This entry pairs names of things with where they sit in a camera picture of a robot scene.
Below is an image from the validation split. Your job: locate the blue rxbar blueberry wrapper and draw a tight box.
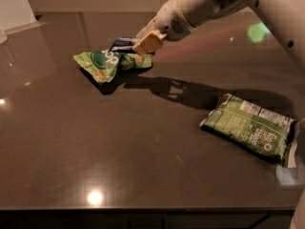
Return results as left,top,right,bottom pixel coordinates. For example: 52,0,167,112
109,37,147,55

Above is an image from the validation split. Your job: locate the white corner object at left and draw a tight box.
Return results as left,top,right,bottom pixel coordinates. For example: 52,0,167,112
0,0,46,45

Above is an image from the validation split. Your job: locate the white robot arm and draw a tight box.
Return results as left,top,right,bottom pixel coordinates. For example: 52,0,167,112
132,0,305,70

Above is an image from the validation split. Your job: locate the dark green snack bag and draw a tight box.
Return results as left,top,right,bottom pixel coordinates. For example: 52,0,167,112
200,94,299,168

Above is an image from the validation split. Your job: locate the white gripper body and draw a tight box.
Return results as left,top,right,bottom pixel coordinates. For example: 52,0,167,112
155,0,194,42

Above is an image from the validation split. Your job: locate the green rice chip bag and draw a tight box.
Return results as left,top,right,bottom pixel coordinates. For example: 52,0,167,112
73,51,153,84

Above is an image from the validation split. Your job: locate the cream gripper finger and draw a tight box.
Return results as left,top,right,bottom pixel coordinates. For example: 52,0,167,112
132,30,167,55
136,17,156,38

